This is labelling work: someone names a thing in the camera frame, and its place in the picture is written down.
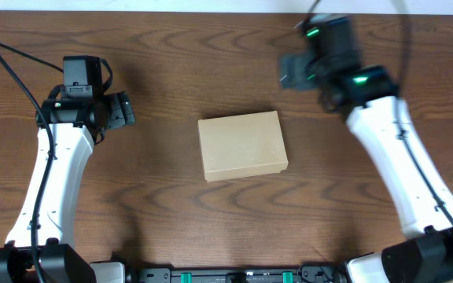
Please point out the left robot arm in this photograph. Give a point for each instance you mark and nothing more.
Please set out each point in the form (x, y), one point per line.
(40, 246)

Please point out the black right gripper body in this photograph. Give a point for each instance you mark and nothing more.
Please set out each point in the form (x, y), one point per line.
(293, 71)

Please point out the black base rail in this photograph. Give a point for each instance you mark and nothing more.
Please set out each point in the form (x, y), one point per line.
(301, 274)

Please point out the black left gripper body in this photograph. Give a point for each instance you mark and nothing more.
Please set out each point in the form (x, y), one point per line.
(121, 108)

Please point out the cardboard box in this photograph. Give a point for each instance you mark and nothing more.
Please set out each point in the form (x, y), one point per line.
(242, 146)

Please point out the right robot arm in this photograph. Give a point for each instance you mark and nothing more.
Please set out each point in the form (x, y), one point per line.
(371, 105)

